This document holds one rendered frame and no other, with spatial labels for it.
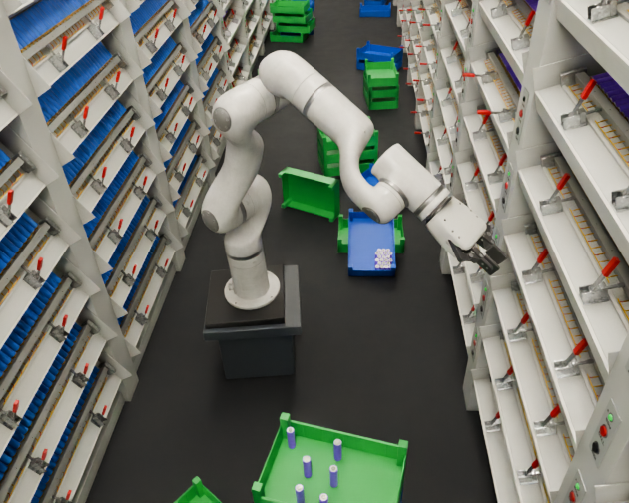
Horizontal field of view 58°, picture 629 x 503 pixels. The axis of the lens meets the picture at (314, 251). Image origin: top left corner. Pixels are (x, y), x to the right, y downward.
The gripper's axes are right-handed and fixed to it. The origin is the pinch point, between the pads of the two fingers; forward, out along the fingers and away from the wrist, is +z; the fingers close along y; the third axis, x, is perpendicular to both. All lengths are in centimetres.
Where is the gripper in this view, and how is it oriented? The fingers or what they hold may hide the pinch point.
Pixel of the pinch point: (492, 259)
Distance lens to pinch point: 122.8
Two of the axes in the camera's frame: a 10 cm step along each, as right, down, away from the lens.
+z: 7.1, 7.0, -0.9
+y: -6.1, 5.5, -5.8
